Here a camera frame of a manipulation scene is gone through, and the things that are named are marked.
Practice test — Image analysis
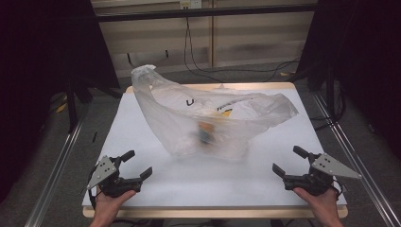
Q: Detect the orange and dark small object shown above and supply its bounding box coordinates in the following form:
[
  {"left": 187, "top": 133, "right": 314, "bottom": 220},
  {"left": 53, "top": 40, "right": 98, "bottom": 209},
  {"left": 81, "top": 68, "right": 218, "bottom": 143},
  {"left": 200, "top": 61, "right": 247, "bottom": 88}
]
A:
[{"left": 196, "top": 121, "right": 218, "bottom": 146}]

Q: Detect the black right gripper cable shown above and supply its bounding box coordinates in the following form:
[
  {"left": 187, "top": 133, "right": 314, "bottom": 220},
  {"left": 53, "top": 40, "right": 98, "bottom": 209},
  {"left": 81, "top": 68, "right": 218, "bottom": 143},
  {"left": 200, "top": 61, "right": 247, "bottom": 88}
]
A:
[{"left": 330, "top": 178, "right": 344, "bottom": 200}]

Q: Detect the metal floor rail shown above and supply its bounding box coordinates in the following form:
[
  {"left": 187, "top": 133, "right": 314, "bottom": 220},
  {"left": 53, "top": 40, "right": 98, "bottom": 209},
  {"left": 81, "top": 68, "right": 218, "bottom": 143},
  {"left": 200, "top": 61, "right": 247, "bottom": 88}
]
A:
[
  {"left": 24, "top": 116, "right": 87, "bottom": 227},
  {"left": 312, "top": 92, "right": 401, "bottom": 227}
]

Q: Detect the translucent white plastic bag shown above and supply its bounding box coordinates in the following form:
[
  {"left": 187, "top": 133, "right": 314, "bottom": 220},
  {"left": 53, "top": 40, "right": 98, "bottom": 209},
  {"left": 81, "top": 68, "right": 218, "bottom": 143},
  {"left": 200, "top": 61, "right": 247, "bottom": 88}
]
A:
[{"left": 131, "top": 64, "right": 300, "bottom": 161}]

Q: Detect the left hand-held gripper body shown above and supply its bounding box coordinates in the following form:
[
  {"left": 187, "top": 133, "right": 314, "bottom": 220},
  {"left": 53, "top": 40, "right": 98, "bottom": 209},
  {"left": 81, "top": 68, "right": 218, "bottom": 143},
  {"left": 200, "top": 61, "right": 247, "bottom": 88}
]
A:
[{"left": 86, "top": 154, "right": 143, "bottom": 199}]

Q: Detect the white wall power outlet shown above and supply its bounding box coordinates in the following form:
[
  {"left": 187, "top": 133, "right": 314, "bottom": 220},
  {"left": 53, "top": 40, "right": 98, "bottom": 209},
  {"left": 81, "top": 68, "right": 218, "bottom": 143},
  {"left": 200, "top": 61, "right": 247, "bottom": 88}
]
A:
[{"left": 179, "top": 0, "right": 202, "bottom": 9}]

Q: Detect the black curtain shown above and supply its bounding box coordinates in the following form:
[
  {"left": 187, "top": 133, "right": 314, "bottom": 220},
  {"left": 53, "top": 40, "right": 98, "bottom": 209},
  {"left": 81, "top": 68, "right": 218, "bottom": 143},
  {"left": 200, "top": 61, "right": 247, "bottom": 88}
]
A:
[
  {"left": 296, "top": 0, "right": 401, "bottom": 159},
  {"left": 0, "top": 0, "right": 121, "bottom": 202}
]

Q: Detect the black horizontal bar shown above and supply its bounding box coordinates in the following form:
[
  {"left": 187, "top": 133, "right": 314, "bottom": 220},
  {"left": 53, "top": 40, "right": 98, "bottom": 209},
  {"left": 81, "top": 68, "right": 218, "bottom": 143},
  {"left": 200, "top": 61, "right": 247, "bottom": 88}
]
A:
[{"left": 94, "top": 3, "right": 320, "bottom": 23}]

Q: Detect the white table mat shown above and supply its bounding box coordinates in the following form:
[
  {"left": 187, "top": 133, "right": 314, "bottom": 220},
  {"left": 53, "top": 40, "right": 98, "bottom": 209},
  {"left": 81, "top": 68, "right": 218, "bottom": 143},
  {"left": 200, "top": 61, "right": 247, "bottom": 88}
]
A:
[{"left": 81, "top": 88, "right": 348, "bottom": 208}]

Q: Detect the black floor cable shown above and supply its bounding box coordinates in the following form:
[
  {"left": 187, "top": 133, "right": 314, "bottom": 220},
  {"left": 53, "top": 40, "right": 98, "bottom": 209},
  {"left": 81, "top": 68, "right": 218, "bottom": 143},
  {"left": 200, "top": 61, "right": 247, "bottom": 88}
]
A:
[{"left": 201, "top": 57, "right": 301, "bottom": 83}]

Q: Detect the black wall cable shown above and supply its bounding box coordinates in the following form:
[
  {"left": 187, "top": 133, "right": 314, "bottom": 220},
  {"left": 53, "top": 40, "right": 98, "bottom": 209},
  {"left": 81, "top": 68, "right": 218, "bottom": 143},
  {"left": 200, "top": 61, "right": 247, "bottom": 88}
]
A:
[{"left": 183, "top": 9, "right": 225, "bottom": 83}]

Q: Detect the black metal stand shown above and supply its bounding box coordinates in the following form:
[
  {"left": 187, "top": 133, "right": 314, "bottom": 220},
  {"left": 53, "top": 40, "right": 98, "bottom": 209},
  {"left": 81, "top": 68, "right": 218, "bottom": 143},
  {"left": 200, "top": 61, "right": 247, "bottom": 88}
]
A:
[
  {"left": 308, "top": 62, "right": 348, "bottom": 131},
  {"left": 46, "top": 79, "right": 124, "bottom": 134}
]

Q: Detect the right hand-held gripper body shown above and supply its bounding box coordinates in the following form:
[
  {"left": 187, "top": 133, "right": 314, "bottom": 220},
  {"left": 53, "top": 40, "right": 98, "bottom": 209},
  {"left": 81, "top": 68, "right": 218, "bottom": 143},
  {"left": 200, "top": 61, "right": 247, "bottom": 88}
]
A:
[{"left": 283, "top": 152, "right": 363, "bottom": 197}]

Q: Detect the person's left hand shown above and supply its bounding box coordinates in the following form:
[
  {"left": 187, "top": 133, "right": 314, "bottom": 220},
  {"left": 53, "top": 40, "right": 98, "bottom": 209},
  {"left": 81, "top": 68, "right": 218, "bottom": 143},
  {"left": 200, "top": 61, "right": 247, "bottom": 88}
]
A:
[{"left": 89, "top": 188, "right": 137, "bottom": 227}]

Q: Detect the person's right hand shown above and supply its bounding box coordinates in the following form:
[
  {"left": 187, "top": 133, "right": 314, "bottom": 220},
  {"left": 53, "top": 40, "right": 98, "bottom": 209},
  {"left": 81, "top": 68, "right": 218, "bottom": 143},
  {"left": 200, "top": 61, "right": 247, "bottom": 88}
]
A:
[{"left": 292, "top": 186, "right": 345, "bottom": 227}]

